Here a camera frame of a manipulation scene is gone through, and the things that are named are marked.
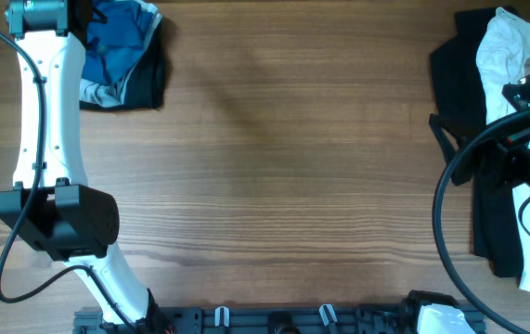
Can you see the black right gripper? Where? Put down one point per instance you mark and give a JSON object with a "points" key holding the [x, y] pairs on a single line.
{"points": [[505, 153]]}

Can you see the dark blue t-shirt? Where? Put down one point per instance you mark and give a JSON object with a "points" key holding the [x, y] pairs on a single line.
{"points": [[115, 40]]}

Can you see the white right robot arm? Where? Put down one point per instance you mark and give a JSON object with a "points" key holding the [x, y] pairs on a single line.
{"points": [[437, 317]]}

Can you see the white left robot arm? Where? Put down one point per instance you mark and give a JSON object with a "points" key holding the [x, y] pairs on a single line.
{"points": [[74, 55]]}

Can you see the black t-shirt right pile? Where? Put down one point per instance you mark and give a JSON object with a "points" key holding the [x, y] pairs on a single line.
{"points": [[459, 95]]}

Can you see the white printed t-shirt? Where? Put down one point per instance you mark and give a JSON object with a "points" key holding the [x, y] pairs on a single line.
{"points": [[500, 60]]}

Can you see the folded black garment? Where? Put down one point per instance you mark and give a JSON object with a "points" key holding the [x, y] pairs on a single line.
{"points": [[141, 88]]}

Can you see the folded light blue jeans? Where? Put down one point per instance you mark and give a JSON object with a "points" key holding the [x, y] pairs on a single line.
{"points": [[125, 67]]}

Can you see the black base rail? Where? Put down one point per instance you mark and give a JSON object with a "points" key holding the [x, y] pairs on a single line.
{"points": [[363, 319]]}

